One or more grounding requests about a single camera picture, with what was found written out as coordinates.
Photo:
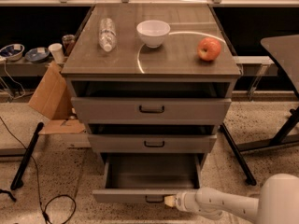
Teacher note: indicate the grey bottom drawer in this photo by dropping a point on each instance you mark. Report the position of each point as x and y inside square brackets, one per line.
[147, 177]

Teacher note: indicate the grey drawer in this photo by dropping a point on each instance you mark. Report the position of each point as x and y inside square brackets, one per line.
[147, 177]
[160, 143]
[151, 110]

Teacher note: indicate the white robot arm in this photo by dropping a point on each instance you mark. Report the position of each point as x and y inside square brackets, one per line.
[278, 202]

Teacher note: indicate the grey middle drawer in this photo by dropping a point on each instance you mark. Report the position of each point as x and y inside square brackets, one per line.
[160, 143]

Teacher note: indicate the grey top drawer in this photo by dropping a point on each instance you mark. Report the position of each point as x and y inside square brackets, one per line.
[151, 110]

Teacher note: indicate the grey drawer cabinet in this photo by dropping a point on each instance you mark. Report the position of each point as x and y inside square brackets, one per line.
[133, 70]

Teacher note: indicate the black stand leg right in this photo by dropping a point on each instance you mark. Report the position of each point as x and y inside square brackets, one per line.
[250, 180]

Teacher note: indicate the black stand leg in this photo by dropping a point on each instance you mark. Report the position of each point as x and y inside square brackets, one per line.
[17, 181]
[250, 180]

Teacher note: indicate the black stand leg left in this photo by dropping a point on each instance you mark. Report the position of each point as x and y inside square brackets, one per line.
[17, 181]

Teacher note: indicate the brown cardboard box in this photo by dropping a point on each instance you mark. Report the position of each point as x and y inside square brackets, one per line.
[52, 100]

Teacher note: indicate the red apple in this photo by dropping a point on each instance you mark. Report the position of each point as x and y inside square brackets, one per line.
[209, 49]

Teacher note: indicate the white bowl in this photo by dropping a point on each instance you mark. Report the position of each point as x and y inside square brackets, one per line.
[152, 32]

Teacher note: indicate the clear plastic water bottle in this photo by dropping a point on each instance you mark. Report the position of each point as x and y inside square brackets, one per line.
[107, 34]

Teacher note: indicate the white paper cup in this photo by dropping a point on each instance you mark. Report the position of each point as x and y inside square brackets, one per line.
[56, 50]

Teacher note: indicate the brown glass jar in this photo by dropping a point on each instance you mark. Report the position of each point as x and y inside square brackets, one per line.
[68, 42]

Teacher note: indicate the blue bowl right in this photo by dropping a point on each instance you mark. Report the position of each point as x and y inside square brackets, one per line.
[37, 55]

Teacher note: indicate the blue bowl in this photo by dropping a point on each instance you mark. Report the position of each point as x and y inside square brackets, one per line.
[12, 52]
[37, 55]

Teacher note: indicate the blue bowl left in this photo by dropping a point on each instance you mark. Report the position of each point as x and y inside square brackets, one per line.
[12, 52]

